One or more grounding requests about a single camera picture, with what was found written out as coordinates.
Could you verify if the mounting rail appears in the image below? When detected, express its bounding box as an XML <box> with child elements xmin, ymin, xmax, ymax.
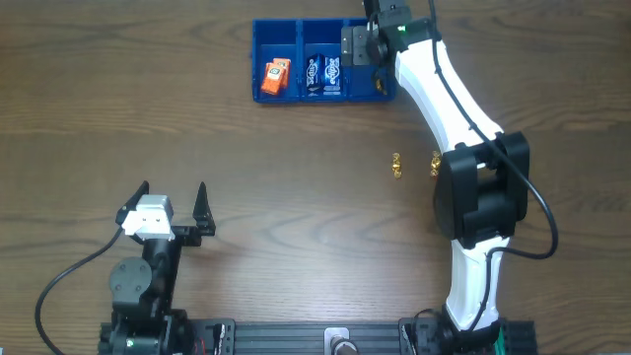
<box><xmin>98</xmin><ymin>319</ymin><xmax>538</xmax><ymax>355</ymax></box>

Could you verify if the blue candy pack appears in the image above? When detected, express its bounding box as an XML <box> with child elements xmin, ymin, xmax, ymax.
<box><xmin>322</xmin><ymin>55</ymin><xmax>343</xmax><ymax>97</ymax></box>
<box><xmin>305</xmin><ymin>53</ymin><xmax>326</xmax><ymax>96</ymax></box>

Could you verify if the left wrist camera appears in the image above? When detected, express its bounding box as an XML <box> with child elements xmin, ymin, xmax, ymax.
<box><xmin>120</xmin><ymin>193</ymin><xmax>175</xmax><ymax>243</ymax></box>

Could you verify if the black cable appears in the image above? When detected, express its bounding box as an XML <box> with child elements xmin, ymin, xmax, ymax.
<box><xmin>485</xmin><ymin>132</ymin><xmax>561</xmax><ymax>262</ymax></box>
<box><xmin>34</xmin><ymin>226</ymin><xmax>125</xmax><ymax>355</ymax></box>

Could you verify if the blue tray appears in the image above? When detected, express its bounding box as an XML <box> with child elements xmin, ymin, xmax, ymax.
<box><xmin>251</xmin><ymin>18</ymin><xmax>397</xmax><ymax>105</ymax></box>

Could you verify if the orange candy box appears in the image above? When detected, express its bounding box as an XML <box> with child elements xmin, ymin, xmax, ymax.
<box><xmin>260</xmin><ymin>61</ymin><xmax>288</xmax><ymax>97</ymax></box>
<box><xmin>272</xmin><ymin>57</ymin><xmax>293</xmax><ymax>91</ymax></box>

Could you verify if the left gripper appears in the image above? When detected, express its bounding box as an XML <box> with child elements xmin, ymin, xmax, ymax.
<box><xmin>115</xmin><ymin>179</ymin><xmax>218</xmax><ymax>248</ymax></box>

